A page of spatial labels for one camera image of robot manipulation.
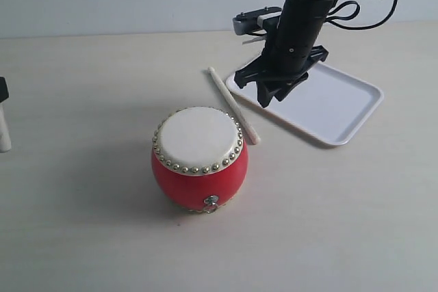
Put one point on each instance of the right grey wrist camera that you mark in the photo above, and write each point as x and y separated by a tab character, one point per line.
246	23

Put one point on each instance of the small red drum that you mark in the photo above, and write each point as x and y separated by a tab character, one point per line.
199	158

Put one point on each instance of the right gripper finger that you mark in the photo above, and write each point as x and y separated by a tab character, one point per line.
266	91
285	87

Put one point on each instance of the white drumstick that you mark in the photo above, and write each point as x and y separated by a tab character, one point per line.
5	141
250	131

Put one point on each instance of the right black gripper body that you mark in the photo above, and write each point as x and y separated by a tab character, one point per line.
286	60

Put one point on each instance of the white plastic tray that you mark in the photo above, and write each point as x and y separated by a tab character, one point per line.
330	107

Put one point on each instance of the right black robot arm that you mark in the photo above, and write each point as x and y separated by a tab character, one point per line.
303	19

